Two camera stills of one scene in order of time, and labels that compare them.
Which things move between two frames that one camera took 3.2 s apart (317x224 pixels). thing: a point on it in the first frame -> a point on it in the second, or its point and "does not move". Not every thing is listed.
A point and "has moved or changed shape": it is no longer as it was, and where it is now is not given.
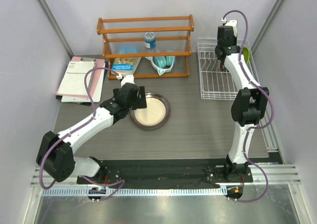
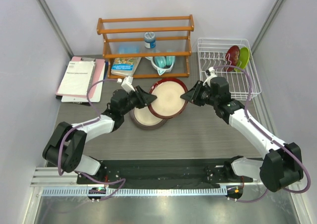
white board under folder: (98, 98) does not move
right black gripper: (235, 40) -> (191, 94)
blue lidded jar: (149, 39) does not move
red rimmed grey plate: (222, 67) has moved or changed shape
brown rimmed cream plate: (156, 115) does not move
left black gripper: (139, 102) does not move
